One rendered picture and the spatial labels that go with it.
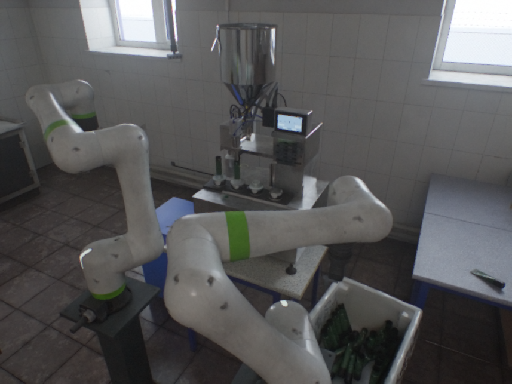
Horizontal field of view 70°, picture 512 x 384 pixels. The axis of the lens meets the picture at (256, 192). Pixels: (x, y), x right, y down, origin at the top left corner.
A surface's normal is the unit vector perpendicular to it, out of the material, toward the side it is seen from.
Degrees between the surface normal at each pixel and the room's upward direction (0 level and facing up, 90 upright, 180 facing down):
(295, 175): 90
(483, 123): 90
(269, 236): 65
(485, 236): 0
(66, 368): 0
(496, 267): 0
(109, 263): 88
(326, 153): 90
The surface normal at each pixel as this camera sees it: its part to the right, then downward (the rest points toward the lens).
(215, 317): 0.50, 0.36
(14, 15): 0.89, 0.22
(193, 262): -0.09, -0.91
